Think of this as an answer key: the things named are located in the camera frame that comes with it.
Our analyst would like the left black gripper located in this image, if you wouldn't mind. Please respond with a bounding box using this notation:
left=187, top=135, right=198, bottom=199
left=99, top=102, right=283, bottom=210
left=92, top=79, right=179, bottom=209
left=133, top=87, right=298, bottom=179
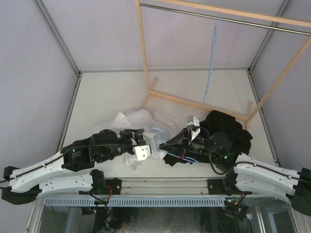
left=97, top=128, right=145, bottom=164

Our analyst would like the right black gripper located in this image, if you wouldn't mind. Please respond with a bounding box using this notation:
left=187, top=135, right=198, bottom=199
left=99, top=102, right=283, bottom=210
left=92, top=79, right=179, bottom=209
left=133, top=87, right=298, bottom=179
left=159, top=127, right=217, bottom=160

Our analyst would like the white shirt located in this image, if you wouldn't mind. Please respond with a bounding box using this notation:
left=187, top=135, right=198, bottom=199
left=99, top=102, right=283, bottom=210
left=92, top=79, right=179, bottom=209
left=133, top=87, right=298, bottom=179
left=109, top=109, right=180, bottom=161

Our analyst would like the blue wire hanger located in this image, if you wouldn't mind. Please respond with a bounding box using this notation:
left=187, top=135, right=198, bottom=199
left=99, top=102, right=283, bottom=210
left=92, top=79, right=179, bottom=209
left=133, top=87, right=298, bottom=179
left=203, top=17, right=222, bottom=103
left=149, top=128, right=199, bottom=164

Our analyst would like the black shirt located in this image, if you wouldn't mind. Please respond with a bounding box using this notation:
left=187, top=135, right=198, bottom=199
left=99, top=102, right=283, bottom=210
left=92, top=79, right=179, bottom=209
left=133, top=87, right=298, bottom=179
left=164, top=110, right=253, bottom=172

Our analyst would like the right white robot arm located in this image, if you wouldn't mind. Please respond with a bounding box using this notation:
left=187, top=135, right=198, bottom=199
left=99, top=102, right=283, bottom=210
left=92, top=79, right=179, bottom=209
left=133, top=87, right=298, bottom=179
left=159, top=127, right=311, bottom=216

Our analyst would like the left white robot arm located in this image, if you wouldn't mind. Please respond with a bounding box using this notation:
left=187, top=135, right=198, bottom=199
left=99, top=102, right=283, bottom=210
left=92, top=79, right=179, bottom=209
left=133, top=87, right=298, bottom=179
left=1, top=129, right=151, bottom=205

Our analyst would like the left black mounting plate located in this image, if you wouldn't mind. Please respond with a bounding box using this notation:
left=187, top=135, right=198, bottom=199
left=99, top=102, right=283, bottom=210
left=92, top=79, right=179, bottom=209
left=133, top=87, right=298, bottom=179
left=104, top=178, right=122, bottom=195

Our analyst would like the black mounting plate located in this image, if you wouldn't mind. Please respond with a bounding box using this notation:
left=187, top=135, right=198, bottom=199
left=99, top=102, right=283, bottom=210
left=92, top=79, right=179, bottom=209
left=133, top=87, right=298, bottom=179
left=207, top=179, right=226, bottom=195
left=104, top=178, right=122, bottom=195

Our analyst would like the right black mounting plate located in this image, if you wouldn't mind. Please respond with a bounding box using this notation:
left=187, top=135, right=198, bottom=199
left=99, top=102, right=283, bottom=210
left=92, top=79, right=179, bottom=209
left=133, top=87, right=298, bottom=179
left=207, top=179, right=226, bottom=195

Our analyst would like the metal hanging rod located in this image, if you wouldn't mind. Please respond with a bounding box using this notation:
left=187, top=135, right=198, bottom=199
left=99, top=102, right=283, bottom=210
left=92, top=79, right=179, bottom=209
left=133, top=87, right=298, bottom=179
left=139, top=3, right=311, bottom=36

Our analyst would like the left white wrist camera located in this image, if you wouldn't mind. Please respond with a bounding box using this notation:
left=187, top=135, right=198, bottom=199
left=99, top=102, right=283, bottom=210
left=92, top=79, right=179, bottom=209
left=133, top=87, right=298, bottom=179
left=134, top=145, right=152, bottom=161

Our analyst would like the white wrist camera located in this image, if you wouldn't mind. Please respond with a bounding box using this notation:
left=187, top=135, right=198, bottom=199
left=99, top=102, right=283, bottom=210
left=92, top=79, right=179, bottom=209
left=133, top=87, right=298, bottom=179
left=187, top=115, right=200, bottom=141
left=134, top=145, right=152, bottom=161

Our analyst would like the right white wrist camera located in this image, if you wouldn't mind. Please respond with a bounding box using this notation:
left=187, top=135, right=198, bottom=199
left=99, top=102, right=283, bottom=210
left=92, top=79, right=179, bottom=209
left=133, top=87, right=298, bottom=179
left=187, top=115, right=200, bottom=141

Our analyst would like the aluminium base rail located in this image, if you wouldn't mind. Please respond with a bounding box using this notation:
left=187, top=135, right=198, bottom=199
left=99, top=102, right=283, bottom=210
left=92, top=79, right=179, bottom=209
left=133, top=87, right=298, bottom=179
left=35, top=176, right=301, bottom=198

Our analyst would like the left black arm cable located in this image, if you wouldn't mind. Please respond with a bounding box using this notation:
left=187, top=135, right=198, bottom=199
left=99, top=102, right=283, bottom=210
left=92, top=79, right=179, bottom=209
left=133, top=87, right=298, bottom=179
left=0, top=143, right=137, bottom=190

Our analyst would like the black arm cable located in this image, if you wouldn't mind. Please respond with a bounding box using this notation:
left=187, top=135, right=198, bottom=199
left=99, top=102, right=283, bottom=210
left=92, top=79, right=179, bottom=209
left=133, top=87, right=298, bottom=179
left=0, top=143, right=137, bottom=190
left=194, top=126, right=311, bottom=182

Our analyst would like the wooden clothes rack frame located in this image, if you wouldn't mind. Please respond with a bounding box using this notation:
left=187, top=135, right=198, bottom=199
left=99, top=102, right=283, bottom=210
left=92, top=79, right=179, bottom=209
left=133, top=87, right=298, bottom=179
left=135, top=0, right=311, bottom=130

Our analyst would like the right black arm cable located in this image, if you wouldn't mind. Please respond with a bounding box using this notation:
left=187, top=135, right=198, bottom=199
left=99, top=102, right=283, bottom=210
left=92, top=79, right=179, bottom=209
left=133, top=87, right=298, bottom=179
left=194, top=126, right=311, bottom=182

